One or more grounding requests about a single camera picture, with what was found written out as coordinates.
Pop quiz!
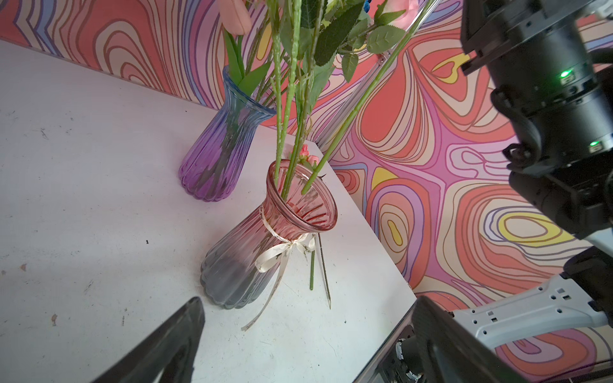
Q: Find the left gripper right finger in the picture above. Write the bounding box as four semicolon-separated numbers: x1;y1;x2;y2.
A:
412;297;525;383

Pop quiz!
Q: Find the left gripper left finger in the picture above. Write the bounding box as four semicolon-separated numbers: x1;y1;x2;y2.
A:
95;297;205;382

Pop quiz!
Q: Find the magenta rose stem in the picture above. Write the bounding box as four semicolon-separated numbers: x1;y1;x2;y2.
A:
301;0;440;195

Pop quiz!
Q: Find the single pink bud stem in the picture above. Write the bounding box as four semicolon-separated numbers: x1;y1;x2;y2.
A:
217;0;272;101

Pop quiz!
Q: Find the purple-blue glass vase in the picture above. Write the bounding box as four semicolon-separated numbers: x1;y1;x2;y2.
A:
178;66;276;202

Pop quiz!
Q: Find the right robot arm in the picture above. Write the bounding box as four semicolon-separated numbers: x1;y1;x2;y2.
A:
453;1;612;349

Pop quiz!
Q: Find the red-grey glass vase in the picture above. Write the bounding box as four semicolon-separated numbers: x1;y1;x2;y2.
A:
201;165;338;310

